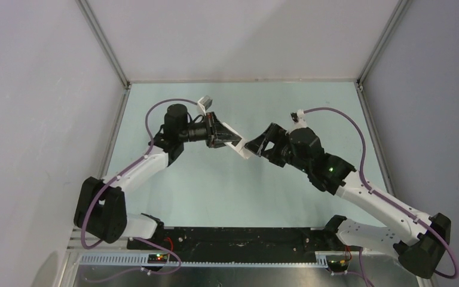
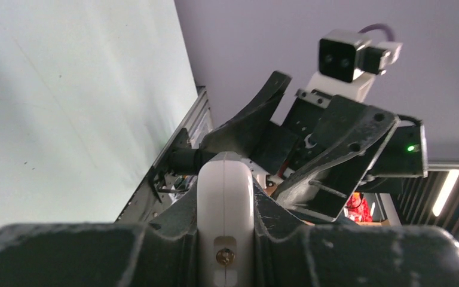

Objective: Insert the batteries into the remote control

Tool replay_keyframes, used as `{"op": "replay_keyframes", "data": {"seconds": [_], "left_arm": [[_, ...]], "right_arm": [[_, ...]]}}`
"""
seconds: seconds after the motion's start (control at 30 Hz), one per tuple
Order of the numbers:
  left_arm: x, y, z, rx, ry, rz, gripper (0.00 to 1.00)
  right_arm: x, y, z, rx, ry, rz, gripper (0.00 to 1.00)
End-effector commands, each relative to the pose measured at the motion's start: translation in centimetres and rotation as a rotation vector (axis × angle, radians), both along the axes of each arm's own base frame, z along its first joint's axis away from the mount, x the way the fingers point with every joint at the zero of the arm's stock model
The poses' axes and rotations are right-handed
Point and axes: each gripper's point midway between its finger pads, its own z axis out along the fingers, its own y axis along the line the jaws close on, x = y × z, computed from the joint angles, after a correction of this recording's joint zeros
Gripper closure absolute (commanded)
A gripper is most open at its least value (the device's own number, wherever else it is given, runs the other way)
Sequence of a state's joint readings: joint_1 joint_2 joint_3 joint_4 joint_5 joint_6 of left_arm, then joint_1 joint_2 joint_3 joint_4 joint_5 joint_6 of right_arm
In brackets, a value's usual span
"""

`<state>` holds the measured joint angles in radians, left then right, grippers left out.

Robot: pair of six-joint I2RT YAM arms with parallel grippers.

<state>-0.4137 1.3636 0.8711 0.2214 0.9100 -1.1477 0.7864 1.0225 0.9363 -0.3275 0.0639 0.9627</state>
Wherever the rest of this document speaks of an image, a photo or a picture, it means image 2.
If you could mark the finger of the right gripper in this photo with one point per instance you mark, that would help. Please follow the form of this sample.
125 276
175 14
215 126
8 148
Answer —
242 133
355 135

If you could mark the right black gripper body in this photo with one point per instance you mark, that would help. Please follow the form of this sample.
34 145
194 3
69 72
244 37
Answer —
315 123

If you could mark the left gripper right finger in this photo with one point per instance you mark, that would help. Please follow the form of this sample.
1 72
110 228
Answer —
288 252

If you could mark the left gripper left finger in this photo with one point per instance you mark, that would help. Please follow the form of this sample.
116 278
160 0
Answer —
161 252

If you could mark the white red remote control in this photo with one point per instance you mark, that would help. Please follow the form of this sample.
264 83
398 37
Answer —
225 222

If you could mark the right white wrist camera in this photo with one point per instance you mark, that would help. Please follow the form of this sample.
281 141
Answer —
349 61

